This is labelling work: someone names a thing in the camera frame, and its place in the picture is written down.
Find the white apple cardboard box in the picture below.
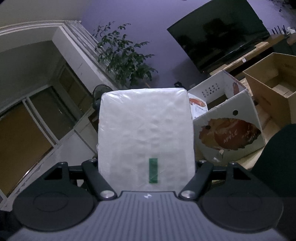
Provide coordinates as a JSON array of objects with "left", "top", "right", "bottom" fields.
[{"left": 188, "top": 71, "right": 265, "bottom": 166}]

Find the black standing fan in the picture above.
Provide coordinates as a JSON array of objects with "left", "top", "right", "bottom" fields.
[{"left": 92, "top": 84, "right": 112, "bottom": 110}]

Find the potted ficus tree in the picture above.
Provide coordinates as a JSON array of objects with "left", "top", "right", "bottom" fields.
[{"left": 93, "top": 21, "right": 158, "bottom": 88}]

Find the brown cardboard box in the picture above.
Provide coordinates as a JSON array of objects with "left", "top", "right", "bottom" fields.
[{"left": 243, "top": 53, "right": 295, "bottom": 128}]

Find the black television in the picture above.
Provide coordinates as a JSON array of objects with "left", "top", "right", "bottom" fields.
[{"left": 167, "top": 0, "right": 270, "bottom": 73}]

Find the wooden TV stand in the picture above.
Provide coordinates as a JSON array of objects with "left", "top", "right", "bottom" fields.
[{"left": 210, "top": 33, "right": 295, "bottom": 80}]

